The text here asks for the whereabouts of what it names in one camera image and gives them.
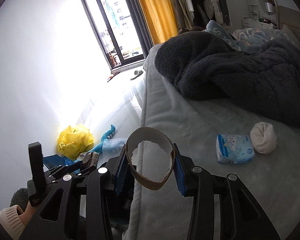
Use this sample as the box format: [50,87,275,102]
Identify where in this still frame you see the grey slipper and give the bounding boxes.
[130,70,143,81]

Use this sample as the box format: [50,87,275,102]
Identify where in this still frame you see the white vanity table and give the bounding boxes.
[242,0,277,30]

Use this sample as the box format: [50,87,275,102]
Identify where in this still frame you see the round vanity mirror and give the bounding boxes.
[258,0,277,21]

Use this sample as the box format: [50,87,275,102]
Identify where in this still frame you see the brown padded headboard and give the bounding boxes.
[277,5,300,42]

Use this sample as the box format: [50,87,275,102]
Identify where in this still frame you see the yellow plastic bag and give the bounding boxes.
[57,125,95,161]

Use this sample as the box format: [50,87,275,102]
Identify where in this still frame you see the blue paper package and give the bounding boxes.
[43,154,75,170]

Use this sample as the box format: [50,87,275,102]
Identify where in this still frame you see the dark grey fleece blanket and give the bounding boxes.
[154,31,300,128]

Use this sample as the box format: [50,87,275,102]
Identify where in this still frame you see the yellow curtain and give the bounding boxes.
[139,0,178,44]

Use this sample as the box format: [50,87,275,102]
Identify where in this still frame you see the cream sleeve left forearm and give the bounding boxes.
[0,205,25,240]

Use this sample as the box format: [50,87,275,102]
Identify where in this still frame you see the clothes rack with clothes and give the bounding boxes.
[170,0,232,30]

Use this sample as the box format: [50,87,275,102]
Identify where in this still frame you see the left hand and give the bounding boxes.
[19,202,39,226]

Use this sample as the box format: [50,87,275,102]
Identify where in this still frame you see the torn cardboard ring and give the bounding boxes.
[124,126,176,191]

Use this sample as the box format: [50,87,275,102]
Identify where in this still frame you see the window with black frame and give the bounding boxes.
[83,0,144,69]

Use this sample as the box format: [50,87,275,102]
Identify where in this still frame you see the grey cat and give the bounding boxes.
[178,26,205,35]

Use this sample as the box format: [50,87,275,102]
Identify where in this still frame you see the blue patterned duvet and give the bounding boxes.
[205,20,293,54]

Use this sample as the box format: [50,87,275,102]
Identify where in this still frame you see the dark snack wrapper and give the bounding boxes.
[80,151,99,171]

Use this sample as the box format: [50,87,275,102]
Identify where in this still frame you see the blue dinosaur toy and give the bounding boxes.
[90,125,116,153]

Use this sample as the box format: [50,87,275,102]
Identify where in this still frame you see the white fluffy sock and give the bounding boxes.
[250,122,277,155]

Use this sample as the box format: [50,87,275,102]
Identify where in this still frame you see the grey curtain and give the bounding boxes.
[126,0,153,58]

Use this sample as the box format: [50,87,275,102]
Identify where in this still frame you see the bed with light sheet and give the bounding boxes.
[122,46,300,239]

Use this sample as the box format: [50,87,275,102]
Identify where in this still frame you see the blue tissue pack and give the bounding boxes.
[216,134,255,164]

